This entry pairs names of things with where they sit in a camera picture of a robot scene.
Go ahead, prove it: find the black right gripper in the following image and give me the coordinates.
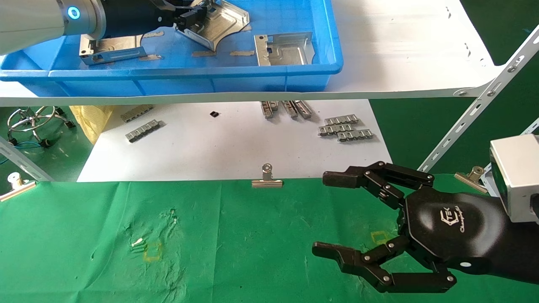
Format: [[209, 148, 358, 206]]
[[312, 161, 539, 294]]

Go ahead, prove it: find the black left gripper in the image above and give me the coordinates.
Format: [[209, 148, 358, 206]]
[[101, 0, 211, 40]]

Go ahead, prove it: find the curved sheet metal bracket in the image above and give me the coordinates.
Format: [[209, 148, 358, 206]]
[[180, 0, 249, 52]]

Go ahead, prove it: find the blue plastic tray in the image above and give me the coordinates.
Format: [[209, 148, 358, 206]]
[[0, 0, 343, 97]]

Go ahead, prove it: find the silver binder clip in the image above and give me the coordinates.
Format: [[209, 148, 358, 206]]
[[454, 166, 489, 194], [251, 163, 283, 188], [0, 172, 37, 202]]

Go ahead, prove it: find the green cloth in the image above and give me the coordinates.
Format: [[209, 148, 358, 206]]
[[0, 173, 539, 303]]

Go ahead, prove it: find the white sheet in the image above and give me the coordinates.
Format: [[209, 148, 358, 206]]
[[77, 99, 393, 182]]

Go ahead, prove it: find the yellow plastic bag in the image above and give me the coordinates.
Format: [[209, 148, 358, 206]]
[[69, 105, 114, 145]]

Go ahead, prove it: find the white shelf board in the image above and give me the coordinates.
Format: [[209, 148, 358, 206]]
[[0, 0, 506, 107]]

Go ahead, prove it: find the white slotted shelf upright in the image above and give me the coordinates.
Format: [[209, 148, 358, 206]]
[[418, 25, 539, 172]]

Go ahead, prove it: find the chrome chair base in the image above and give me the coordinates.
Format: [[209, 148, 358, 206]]
[[6, 106, 76, 148]]

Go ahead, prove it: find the boxed sheet metal bracket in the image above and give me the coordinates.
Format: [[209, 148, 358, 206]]
[[79, 30, 148, 66]]

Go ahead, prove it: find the flat sheet metal bracket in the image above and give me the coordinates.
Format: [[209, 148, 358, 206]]
[[253, 32, 315, 67]]

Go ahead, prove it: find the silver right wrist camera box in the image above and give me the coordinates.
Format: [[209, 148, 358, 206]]
[[490, 135, 539, 223]]

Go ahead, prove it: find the blue cable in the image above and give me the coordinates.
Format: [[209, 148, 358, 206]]
[[0, 141, 47, 165]]

